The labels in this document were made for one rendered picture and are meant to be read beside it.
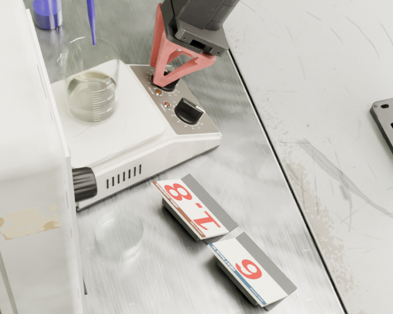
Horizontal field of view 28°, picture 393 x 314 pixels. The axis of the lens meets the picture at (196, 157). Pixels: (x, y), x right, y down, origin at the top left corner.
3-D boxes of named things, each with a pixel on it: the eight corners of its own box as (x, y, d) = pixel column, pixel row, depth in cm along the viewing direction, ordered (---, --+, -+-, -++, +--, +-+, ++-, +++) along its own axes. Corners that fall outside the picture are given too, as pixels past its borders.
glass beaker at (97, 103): (105, 77, 92) (104, 27, 84) (130, 116, 89) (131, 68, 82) (50, 98, 89) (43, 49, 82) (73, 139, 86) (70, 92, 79)
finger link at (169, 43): (134, 86, 91) (176, 26, 86) (129, 50, 96) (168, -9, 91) (183, 106, 94) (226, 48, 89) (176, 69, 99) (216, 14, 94)
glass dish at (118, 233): (130, 210, 92) (130, 201, 90) (151, 248, 89) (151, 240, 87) (87, 228, 90) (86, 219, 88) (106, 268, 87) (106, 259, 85)
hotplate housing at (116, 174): (169, 76, 103) (173, 35, 96) (222, 149, 97) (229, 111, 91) (12, 141, 96) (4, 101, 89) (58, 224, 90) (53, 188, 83)
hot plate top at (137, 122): (120, 60, 94) (120, 55, 93) (169, 133, 88) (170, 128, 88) (27, 96, 90) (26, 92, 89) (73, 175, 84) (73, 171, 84)
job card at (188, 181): (189, 174, 95) (191, 155, 92) (237, 226, 92) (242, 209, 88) (149, 200, 92) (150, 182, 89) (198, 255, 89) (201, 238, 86)
